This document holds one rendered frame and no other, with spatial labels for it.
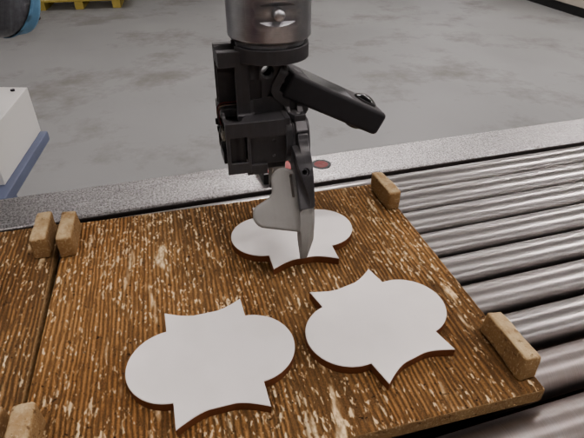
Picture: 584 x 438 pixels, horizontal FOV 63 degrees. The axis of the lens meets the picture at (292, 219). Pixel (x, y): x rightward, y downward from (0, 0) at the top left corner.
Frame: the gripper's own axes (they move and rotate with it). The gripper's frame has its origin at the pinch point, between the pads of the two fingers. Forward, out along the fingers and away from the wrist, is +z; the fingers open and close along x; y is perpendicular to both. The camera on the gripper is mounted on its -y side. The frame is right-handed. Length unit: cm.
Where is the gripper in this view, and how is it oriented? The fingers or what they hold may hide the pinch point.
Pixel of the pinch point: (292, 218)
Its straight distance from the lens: 55.2
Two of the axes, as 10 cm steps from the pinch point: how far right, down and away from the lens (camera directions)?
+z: 0.0, 8.2, 5.7
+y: -9.7, 1.4, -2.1
